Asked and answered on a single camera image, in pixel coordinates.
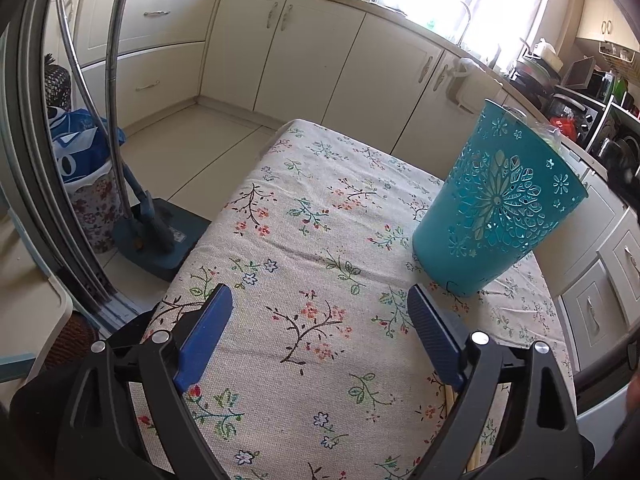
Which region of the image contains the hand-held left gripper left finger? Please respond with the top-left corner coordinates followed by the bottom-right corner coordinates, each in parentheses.
top-left (55, 284), bottom-right (234, 480)

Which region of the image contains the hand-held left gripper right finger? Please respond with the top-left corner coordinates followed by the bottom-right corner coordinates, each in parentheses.
top-left (407, 284), bottom-right (596, 480)

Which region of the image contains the wooden chopstick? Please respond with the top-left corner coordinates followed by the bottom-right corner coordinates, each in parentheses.
top-left (443, 386), bottom-right (482, 480)

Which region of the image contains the teal perforated plastic basket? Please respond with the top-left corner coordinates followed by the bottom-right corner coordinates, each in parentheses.
top-left (412, 98), bottom-right (590, 298)

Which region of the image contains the floral tablecloth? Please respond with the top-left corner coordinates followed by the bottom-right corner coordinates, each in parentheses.
top-left (137, 119), bottom-right (576, 480)

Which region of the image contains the floral waste bin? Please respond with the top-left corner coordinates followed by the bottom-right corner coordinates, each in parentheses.
top-left (65, 167), bottom-right (123, 256)

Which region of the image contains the blue and white plastic bag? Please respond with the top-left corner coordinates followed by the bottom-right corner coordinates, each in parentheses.
top-left (50, 107), bottom-right (126, 191)

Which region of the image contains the black microwave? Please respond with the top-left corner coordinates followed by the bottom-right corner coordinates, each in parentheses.
top-left (552, 85), bottom-right (608, 148)

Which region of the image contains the row of cream kitchen cabinets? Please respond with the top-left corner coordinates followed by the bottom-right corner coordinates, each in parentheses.
top-left (42, 0), bottom-right (640, 361)

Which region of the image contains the metal faucet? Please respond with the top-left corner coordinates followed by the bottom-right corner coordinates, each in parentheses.
top-left (457, 0), bottom-right (473, 46)

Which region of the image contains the beige countertop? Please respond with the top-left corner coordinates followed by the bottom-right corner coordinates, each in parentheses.
top-left (60, 0), bottom-right (611, 176)

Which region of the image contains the blue long-handled dustpan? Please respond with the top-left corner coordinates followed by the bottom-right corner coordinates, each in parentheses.
top-left (102, 0), bottom-right (213, 283)

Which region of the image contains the blue long-handled broom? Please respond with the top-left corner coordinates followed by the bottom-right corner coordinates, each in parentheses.
top-left (54, 0), bottom-right (176, 256)

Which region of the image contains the dark sliding door frame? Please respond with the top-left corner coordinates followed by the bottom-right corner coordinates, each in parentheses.
top-left (0, 0), bottom-right (121, 321)

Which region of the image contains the cream wall cabinet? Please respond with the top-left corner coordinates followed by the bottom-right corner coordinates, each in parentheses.
top-left (575, 0), bottom-right (640, 53)

